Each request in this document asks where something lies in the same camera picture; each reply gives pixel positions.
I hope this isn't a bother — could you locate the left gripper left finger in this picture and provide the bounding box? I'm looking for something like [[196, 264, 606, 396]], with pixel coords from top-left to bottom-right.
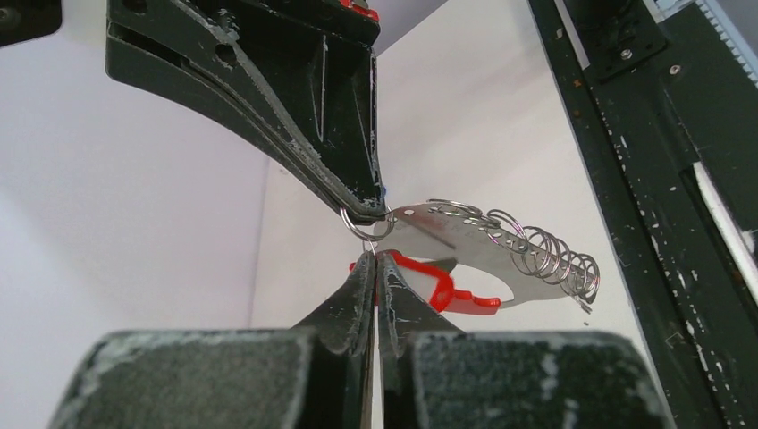
[[49, 253, 377, 428]]

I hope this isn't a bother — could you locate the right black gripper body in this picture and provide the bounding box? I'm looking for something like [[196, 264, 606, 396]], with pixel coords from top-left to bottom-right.
[[195, 1, 380, 47]]

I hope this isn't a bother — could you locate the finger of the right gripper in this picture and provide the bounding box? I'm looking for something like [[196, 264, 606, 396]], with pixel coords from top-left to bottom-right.
[[106, 0, 385, 216], [105, 35, 367, 225]]

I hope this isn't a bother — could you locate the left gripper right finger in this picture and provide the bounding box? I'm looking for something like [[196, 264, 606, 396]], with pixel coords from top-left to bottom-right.
[[378, 252, 670, 428]]

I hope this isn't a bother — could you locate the red tag key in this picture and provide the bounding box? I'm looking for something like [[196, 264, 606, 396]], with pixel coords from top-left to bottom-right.
[[349, 248, 460, 303]]

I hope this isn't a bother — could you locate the red grey keyring holder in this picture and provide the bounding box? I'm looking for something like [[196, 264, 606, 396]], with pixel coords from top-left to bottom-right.
[[340, 198, 601, 313]]

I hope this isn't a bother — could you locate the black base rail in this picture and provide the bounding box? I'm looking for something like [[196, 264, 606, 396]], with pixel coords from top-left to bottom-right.
[[530, 1, 757, 428]]

